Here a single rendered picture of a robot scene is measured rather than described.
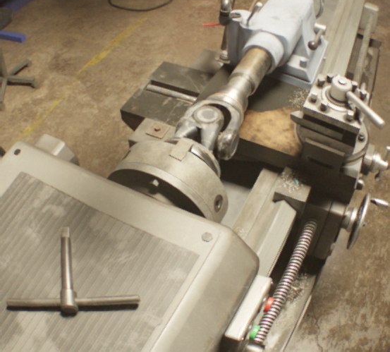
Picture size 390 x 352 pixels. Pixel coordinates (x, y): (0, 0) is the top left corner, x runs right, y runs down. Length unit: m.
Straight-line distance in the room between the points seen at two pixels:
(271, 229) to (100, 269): 0.71
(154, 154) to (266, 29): 0.65
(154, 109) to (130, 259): 0.95
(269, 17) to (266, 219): 0.63
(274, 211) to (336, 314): 0.95
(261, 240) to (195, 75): 0.68
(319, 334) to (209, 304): 1.47
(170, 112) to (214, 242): 0.92
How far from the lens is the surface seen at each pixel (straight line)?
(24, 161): 0.80
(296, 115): 1.22
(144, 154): 0.94
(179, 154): 0.93
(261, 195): 1.35
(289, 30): 1.45
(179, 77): 1.67
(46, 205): 0.72
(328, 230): 1.48
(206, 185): 0.93
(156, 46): 3.44
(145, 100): 1.58
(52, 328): 0.61
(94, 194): 0.72
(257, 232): 1.28
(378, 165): 1.46
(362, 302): 2.20
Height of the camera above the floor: 1.89
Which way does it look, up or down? 46 degrees down
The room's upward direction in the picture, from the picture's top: straight up
